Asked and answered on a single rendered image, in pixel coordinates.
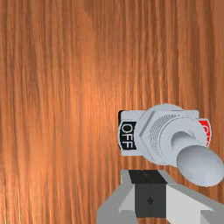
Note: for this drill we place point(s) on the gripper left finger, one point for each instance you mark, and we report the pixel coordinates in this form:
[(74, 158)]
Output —
[(128, 201)]

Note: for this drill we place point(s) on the grey toggle switch black base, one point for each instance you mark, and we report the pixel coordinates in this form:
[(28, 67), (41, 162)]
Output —
[(163, 137)]

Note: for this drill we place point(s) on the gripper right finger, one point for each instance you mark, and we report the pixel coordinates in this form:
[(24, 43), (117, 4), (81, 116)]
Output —
[(180, 204)]

